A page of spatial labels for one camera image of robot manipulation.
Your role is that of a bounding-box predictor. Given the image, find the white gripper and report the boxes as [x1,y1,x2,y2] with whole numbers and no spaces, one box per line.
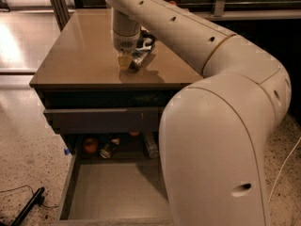
[112,30,156,71]

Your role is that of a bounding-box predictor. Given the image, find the silver blue redbull can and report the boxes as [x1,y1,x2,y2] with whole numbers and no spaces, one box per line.
[130,50,151,70]

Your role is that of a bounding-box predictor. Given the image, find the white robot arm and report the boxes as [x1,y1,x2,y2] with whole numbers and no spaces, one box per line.
[105,0,292,226]

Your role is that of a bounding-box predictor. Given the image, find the grey drawer cabinet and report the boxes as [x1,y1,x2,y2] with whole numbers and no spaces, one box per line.
[30,9,201,153]

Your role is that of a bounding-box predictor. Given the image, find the grey upper drawer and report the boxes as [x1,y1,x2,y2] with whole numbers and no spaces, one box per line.
[44,107,164,134]

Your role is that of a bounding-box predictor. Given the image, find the dark can in drawer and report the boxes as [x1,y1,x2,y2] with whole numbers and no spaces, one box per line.
[100,138,120,159]

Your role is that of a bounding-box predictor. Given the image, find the grey open lower drawer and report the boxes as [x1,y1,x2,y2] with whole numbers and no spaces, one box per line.
[52,137,173,226]

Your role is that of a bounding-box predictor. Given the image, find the small orange fruit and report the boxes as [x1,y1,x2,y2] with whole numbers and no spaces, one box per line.
[129,132,140,137]

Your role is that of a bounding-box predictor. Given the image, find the red apple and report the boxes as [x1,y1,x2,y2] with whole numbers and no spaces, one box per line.
[83,137,98,154]

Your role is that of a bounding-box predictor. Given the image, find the blue tape piece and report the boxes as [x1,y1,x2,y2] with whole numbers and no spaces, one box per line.
[64,148,71,155]

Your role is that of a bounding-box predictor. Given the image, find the black bar tool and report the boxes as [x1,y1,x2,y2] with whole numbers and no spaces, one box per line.
[10,186,45,226]

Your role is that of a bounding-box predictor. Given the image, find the thin black cable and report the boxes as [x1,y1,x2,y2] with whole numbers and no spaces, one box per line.
[0,185,60,210]

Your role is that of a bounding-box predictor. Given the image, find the white cable with plug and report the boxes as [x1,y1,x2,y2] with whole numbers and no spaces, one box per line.
[267,136,301,205]

